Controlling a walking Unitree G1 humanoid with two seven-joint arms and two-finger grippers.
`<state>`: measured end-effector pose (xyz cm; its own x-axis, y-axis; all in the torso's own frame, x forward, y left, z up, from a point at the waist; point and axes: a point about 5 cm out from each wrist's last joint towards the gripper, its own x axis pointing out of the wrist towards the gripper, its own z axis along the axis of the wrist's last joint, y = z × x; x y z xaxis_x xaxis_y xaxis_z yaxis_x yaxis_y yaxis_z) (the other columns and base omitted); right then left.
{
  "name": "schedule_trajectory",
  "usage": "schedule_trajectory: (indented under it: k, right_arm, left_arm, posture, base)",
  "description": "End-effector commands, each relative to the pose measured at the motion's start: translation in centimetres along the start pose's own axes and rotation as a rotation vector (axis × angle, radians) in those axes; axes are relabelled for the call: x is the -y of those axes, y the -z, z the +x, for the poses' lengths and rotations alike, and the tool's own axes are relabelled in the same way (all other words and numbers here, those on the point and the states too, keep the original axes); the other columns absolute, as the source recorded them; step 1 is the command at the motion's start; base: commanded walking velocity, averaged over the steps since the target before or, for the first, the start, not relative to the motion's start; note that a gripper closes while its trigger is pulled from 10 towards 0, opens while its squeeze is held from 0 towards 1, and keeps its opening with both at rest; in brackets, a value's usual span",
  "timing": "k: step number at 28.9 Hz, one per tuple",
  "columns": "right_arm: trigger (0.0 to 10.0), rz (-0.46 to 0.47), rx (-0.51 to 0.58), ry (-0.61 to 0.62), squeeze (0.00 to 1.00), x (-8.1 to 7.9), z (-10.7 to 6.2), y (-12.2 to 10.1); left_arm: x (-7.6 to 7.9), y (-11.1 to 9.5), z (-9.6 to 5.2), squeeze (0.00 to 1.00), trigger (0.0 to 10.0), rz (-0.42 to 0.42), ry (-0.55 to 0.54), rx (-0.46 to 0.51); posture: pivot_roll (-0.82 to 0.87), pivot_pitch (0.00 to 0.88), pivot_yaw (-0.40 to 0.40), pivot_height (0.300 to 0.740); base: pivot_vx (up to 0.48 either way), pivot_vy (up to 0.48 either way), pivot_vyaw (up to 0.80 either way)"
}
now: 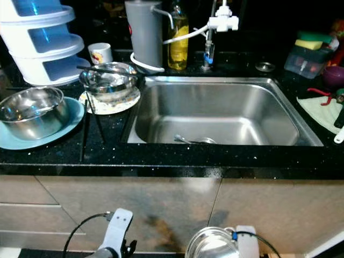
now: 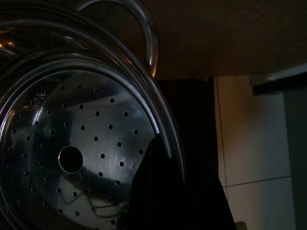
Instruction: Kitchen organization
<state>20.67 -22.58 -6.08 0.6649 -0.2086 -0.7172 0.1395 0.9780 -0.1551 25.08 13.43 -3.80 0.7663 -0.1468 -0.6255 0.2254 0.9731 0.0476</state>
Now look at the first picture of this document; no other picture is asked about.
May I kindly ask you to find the grey drawer front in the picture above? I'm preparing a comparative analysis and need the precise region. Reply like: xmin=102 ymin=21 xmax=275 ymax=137
xmin=0 ymin=231 xmax=87 ymax=250
xmin=0 ymin=176 xmax=57 ymax=205
xmin=0 ymin=203 xmax=81 ymax=234

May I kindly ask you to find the black chopstick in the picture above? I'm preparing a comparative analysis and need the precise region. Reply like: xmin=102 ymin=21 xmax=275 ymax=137
xmin=86 ymin=94 xmax=108 ymax=145
xmin=76 ymin=66 xmax=140 ymax=77
xmin=81 ymin=99 xmax=89 ymax=162

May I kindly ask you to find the blue round plate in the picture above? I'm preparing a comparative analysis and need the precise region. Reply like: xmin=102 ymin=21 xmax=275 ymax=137
xmin=0 ymin=97 xmax=85 ymax=150

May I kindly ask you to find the patterned white plate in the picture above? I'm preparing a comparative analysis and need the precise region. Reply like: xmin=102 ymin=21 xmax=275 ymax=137
xmin=79 ymin=88 xmax=141 ymax=115

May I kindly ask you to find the stainless steel pot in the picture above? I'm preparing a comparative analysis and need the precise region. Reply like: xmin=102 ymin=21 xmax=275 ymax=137
xmin=0 ymin=87 xmax=70 ymax=140

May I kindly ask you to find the stainless steel bowl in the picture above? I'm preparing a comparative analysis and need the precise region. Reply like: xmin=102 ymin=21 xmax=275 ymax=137
xmin=79 ymin=62 xmax=138 ymax=103

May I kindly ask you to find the stainless steel sink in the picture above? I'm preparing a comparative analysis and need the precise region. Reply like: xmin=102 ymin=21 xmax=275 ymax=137
xmin=126 ymin=76 xmax=325 ymax=147

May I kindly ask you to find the white printed mug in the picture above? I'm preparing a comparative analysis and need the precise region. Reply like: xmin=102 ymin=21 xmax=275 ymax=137
xmin=88 ymin=42 xmax=113 ymax=66

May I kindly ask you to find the yellow dish soap bottle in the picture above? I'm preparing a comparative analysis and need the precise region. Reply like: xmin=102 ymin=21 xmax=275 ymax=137
xmin=167 ymin=0 xmax=190 ymax=70

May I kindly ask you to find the chrome gooseneck faucet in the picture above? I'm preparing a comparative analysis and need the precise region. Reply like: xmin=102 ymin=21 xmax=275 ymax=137
xmin=202 ymin=0 xmax=221 ymax=70

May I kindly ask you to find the grey cylindrical water filter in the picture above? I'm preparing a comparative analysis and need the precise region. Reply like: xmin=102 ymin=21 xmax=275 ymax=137
xmin=125 ymin=0 xmax=163 ymax=70

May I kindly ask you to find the white tiered storage rack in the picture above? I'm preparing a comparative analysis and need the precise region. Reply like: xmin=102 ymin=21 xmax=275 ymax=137
xmin=0 ymin=0 xmax=91 ymax=87

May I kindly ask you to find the round metal drain cap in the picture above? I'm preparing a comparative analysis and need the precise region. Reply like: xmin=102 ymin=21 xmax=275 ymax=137
xmin=255 ymin=62 xmax=276 ymax=73

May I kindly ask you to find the light green cloth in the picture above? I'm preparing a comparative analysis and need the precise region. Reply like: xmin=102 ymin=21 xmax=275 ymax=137
xmin=297 ymin=96 xmax=344 ymax=135

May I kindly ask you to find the white plastic ladle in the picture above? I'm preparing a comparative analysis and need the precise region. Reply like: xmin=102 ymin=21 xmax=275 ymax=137
xmin=333 ymin=124 xmax=344 ymax=145

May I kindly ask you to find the white faucet diverter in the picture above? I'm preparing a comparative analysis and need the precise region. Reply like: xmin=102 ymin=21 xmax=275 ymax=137
xmin=208 ymin=5 xmax=240 ymax=33

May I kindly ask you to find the clear plastic container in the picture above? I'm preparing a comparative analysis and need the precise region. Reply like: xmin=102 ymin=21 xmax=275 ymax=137
xmin=284 ymin=47 xmax=331 ymax=78

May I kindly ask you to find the purple cup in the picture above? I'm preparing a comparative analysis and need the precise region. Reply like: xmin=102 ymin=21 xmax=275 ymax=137
xmin=322 ymin=66 xmax=344 ymax=88

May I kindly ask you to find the yellow green sponge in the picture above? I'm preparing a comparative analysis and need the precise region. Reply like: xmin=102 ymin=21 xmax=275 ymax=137
xmin=295 ymin=31 xmax=333 ymax=50

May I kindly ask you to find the red pump bottle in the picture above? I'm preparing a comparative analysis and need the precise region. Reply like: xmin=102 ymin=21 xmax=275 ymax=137
xmin=325 ymin=19 xmax=344 ymax=68

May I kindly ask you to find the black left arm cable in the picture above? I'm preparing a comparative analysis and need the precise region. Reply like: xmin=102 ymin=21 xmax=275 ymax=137
xmin=63 ymin=213 xmax=111 ymax=258

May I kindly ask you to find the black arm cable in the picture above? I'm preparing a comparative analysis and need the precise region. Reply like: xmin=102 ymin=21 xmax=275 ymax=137
xmin=63 ymin=213 xmax=111 ymax=258
xmin=234 ymin=231 xmax=283 ymax=258

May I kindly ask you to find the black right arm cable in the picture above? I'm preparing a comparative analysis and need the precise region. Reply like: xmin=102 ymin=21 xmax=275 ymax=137
xmin=234 ymin=231 xmax=283 ymax=258

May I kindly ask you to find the white door frame trim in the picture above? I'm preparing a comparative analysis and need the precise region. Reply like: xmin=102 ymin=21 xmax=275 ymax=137
xmin=309 ymin=231 xmax=344 ymax=258

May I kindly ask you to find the white filter hose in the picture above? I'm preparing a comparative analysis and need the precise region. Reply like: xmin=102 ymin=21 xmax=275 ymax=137
xmin=162 ymin=24 xmax=211 ymax=45

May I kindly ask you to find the red handled tool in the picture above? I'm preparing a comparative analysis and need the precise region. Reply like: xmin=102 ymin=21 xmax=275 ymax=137
xmin=306 ymin=87 xmax=335 ymax=106

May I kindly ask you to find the green handled tool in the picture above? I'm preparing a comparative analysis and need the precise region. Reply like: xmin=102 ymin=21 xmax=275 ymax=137
xmin=334 ymin=89 xmax=344 ymax=130

